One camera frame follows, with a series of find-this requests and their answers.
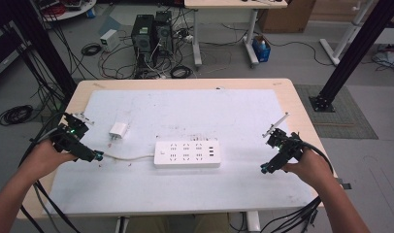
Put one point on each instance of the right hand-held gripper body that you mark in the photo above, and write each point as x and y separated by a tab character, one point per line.
287	147

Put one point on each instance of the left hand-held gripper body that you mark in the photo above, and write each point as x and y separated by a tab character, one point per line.
70	140

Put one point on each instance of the white charger adapter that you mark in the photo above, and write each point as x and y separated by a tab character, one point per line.
118	130

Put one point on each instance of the white power strip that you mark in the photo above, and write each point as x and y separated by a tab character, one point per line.
187	158

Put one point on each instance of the person's left hand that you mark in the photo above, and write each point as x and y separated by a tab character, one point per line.
44	160

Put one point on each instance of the person's right hand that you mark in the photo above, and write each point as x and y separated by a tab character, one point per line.
313	171

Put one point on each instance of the white table leg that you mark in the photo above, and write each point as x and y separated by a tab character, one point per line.
121	225
253	221

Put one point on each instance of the grey floor mat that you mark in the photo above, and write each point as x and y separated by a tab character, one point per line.
347	119

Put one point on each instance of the white table mat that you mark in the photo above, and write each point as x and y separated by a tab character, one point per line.
185	191

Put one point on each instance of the blue box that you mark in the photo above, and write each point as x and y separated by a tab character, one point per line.
261	51

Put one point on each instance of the white box device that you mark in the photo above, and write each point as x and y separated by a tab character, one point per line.
109	39

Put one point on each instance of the black equipment case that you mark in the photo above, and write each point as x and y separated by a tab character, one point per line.
4	48

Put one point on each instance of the black computer tower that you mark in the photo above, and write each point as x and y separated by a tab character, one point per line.
163	32
142	39

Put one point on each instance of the white metal stand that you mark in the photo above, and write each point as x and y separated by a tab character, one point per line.
347	35

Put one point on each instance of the cardboard box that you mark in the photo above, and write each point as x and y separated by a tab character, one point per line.
285	16

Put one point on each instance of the round white table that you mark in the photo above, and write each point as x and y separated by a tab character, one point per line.
72	9

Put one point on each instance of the wooden desk with white legs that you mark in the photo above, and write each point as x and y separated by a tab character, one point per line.
230	4

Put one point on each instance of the dark metal bracket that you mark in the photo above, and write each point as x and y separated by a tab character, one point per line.
344	184

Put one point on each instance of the black metal frame post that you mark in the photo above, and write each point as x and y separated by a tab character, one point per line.
356	48
46	45

